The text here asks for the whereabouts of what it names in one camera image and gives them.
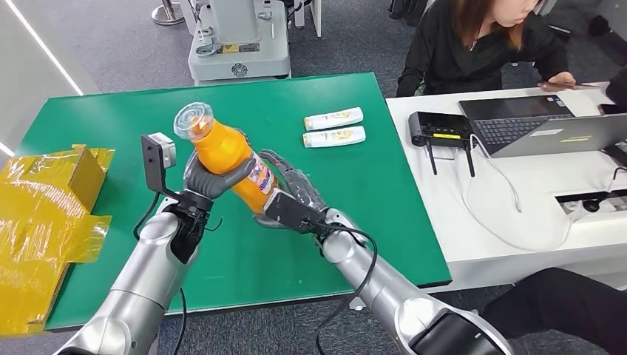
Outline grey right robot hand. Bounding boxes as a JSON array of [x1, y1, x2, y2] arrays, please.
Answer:
[[258, 149, 328, 214]]

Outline white furniture leg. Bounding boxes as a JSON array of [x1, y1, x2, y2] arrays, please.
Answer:
[[294, 0, 323, 38]]

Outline white cable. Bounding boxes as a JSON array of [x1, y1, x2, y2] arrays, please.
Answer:
[[461, 133, 575, 253]]

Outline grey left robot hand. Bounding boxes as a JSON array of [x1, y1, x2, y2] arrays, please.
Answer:
[[183, 152, 259, 202]]

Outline black open laptop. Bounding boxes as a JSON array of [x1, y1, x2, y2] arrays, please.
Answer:
[[458, 94, 575, 157]]

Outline yellow taped cardboard box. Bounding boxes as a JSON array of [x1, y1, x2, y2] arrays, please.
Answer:
[[0, 144, 115, 338]]

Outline metal stanchion base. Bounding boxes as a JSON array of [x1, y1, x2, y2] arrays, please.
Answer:
[[150, 0, 186, 27]]

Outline black bags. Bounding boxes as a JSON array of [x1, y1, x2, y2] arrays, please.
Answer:
[[388, 0, 425, 27]]

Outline black controller with antennas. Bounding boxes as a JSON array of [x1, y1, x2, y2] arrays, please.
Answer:
[[407, 111, 476, 178]]

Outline person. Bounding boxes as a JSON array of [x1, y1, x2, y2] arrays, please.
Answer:
[[396, 0, 577, 98]]

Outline orange detergent bottle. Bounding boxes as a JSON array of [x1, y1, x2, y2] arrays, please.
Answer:
[[173, 101, 279, 214]]

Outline white shampoo bottle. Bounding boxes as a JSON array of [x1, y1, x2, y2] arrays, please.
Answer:
[[302, 126, 367, 149], [303, 106, 365, 132]]

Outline black camera cable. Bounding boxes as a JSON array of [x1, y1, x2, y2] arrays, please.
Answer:
[[132, 191, 188, 355], [313, 223, 379, 355]]

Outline desk socket recess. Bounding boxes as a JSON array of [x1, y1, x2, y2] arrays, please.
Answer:
[[555, 188, 627, 217]]

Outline black device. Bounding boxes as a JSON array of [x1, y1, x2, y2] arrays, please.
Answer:
[[602, 139, 627, 168]]

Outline black right camera cable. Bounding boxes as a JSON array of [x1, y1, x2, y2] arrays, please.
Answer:
[[313, 223, 379, 355]]

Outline silver laptop lid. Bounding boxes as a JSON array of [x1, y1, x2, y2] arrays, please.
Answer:
[[489, 112, 627, 159]]

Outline black left camera cable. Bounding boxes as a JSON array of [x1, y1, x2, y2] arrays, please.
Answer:
[[132, 191, 188, 355]]

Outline person's leg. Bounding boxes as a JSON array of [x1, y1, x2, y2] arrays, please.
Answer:
[[482, 266, 627, 355]]

